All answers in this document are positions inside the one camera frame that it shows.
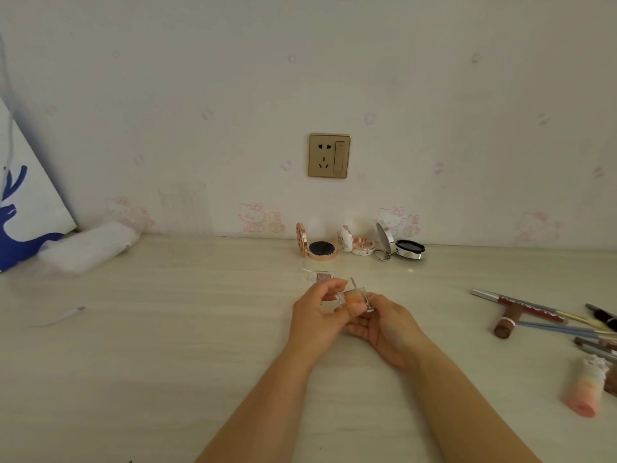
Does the person's left hand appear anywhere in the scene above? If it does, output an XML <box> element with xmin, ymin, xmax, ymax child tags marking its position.
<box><xmin>288</xmin><ymin>279</ymin><xmax>353</xmax><ymax>368</ymax></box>

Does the person's right hand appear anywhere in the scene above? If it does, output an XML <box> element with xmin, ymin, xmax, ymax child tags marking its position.
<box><xmin>345</xmin><ymin>294</ymin><xmax>435</xmax><ymax>373</ymax></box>

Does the clear case with orange blush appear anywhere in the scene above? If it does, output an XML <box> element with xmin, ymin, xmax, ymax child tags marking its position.
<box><xmin>332</xmin><ymin>278</ymin><xmax>376</xmax><ymax>314</ymax></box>

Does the person's left forearm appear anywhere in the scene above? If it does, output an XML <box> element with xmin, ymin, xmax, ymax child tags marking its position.
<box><xmin>195</xmin><ymin>351</ymin><xmax>320</xmax><ymax>463</ymax></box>

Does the person's right forearm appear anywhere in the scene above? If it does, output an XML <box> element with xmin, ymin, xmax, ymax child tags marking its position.
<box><xmin>409</xmin><ymin>343</ymin><xmax>543</xmax><ymax>463</ymax></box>

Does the rose gold open compact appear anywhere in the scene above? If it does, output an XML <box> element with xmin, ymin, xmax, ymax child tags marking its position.
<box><xmin>295</xmin><ymin>222</ymin><xmax>339</xmax><ymax>262</ymax></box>

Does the white printed open compact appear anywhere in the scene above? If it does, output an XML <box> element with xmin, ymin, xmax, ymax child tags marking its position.
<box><xmin>336</xmin><ymin>224</ymin><xmax>377</xmax><ymax>257</ymax></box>

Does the brown lipstick tube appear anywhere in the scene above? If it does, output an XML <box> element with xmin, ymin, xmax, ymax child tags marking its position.
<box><xmin>494</xmin><ymin>304</ymin><xmax>524</xmax><ymax>339</ymax></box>

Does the red and silver cosmetic pencil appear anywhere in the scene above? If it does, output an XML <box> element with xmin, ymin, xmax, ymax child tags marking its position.
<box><xmin>469</xmin><ymin>288</ymin><xmax>570</xmax><ymax>324</ymax></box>

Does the clear plastic cup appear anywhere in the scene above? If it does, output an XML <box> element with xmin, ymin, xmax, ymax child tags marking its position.
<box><xmin>157</xmin><ymin>182</ymin><xmax>216</xmax><ymax>262</ymax></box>

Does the blue cosmetic pencil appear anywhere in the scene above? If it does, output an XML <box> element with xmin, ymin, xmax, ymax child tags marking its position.
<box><xmin>516</xmin><ymin>320</ymin><xmax>617</xmax><ymax>339</ymax></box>

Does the thin gold cosmetic pencil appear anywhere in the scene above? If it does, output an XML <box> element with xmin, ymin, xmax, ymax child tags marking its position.
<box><xmin>553</xmin><ymin>309</ymin><xmax>614</xmax><ymax>331</ymax></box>

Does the grey cosmetic pencil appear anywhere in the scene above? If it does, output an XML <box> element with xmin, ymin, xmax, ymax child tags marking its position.
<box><xmin>573</xmin><ymin>336</ymin><xmax>617</xmax><ymax>363</ymax></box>

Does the pink and white tube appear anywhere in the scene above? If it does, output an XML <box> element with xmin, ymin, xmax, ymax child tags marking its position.
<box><xmin>563</xmin><ymin>355</ymin><xmax>610</xmax><ymax>419</ymax></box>

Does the black cosmetic pen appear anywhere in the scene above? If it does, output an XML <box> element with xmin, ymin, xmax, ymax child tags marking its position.
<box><xmin>585</xmin><ymin>303</ymin><xmax>617</xmax><ymax>332</ymax></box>

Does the pack of white cotton pads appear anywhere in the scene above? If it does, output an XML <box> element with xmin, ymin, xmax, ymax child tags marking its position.
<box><xmin>36</xmin><ymin>220</ymin><xmax>141</xmax><ymax>277</ymax></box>

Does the thin white stick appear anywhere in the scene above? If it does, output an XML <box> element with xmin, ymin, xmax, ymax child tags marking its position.
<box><xmin>28</xmin><ymin>306</ymin><xmax>88</xmax><ymax>329</ymax></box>

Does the white bag with blue deer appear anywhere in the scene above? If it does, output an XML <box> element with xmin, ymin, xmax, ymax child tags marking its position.
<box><xmin>0</xmin><ymin>95</ymin><xmax>78</xmax><ymax>274</ymax></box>

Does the silver open compact with ring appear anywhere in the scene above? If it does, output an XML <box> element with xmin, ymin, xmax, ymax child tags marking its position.
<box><xmin>373</xmin><ymin>222</ymin><xmax>428</xmax><ymax>262</ymax></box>

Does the gold wall socket with switch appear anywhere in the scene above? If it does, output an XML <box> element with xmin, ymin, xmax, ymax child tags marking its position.
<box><xmin>308</xmin><ymin>133</ymin><xmax>352</xmax><ymax>180</ymax></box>

